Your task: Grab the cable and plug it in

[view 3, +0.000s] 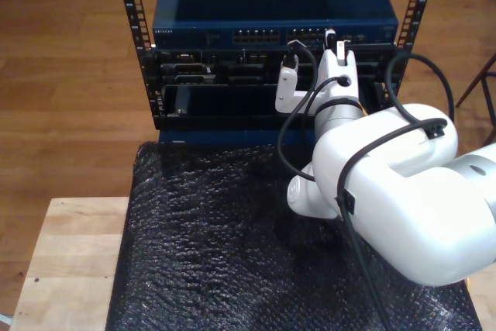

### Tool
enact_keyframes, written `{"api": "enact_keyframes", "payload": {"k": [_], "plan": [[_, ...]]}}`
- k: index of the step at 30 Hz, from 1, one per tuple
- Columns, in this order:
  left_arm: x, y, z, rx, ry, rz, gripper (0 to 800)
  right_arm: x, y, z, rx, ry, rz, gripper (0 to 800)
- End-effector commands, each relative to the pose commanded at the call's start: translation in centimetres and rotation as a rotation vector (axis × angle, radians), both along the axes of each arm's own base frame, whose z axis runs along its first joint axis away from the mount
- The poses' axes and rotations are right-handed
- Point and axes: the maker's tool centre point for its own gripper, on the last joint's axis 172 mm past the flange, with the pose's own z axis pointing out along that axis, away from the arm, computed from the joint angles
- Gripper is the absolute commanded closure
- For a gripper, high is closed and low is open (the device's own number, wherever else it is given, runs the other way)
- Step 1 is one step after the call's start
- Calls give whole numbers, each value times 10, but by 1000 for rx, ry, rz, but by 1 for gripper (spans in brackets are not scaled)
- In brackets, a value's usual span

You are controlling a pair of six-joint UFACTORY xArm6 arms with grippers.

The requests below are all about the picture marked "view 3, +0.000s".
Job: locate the dark wooden chair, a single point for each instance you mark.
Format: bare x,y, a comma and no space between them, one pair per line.
470,88

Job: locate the black bubble-wrap mat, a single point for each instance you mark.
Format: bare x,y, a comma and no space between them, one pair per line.
213,249

